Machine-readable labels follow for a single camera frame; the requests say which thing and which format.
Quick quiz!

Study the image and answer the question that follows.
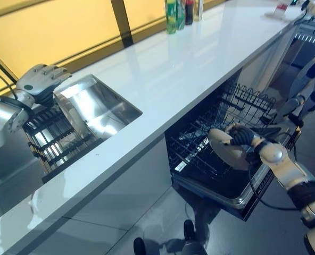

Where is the black wire dishwasher rack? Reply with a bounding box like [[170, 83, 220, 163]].
[[168, 83, 278, 182]]

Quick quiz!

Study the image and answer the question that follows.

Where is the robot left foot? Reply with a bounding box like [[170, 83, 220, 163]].
[[133, 237, 146, 255]]

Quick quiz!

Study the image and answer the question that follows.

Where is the green plastic bottle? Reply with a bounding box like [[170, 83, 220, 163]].
[[165, 0, 177, 35], [175, 0, 186, 30]]

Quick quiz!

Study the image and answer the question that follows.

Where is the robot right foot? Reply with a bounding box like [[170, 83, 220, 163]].
[[182, 219, 201, 255]]

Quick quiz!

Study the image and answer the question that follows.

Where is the black sink dish rack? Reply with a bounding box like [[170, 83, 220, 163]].
[[23, 106, 97, 174]]

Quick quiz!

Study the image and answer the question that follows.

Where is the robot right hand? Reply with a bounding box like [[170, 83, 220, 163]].
[[222, 124, 256, 147]]

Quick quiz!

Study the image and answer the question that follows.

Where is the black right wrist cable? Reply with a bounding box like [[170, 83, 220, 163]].
[[248, 132, 300, 211]]

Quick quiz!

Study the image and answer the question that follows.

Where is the stainless steel sink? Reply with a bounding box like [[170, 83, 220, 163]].
[[21, 74, 144, 184]]

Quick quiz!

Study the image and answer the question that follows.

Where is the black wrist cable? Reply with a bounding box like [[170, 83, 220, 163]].
[[248, 132, 300, 211], [0, 67, 18, 99]]

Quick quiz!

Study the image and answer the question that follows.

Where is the black dishwasher drawer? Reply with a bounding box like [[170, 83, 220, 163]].
[[164, 66, 302, 222]]

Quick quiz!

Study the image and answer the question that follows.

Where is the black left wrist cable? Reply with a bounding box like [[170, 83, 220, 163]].
[[0, 67, 18, 99]]

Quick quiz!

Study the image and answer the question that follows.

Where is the silver humanoid robot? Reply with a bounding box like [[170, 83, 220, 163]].
[[276, 0, 315, 127]]

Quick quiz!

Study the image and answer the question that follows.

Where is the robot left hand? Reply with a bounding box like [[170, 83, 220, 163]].
[[15, 63, 73, 107]]

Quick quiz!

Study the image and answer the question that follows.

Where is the white round plate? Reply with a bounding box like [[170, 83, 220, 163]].
[[208, 128, 255, 171]]

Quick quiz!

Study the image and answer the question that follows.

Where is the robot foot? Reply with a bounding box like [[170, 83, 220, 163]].
[[133, 237, 146, 255], [182, 219, 201, 255]]

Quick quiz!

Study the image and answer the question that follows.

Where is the red white card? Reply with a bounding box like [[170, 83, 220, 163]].
[[274, 0, 291, 13]]

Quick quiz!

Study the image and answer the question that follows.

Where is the clear oil bottle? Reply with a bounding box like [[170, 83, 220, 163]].
[[193, 0, 204, 22]]

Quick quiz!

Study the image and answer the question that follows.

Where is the dark sauce bottle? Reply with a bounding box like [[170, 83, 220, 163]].
[[184, 0, 194, 26]]

